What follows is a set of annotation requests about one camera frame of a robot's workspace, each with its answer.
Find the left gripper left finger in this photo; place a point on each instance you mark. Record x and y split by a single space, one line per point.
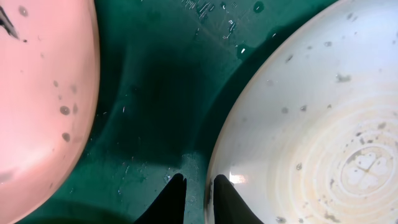
169 206

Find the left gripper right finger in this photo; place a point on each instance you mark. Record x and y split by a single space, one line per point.
229 207

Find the light blue plate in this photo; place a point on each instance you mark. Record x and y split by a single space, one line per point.
312 138

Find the white plate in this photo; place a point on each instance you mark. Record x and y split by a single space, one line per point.
50 76

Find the blue plastic tray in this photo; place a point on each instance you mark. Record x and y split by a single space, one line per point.
170 72

